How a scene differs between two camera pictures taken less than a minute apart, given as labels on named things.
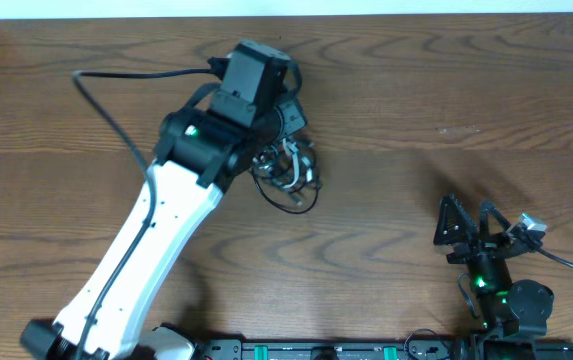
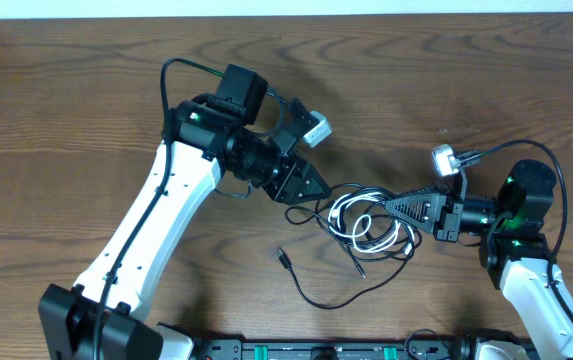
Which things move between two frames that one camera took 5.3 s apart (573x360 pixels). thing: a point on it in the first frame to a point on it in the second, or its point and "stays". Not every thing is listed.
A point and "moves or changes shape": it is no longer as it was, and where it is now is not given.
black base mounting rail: [336, 349] stays
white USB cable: [291, 148] moves or changes shape
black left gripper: [286, 118] to [285, 179]
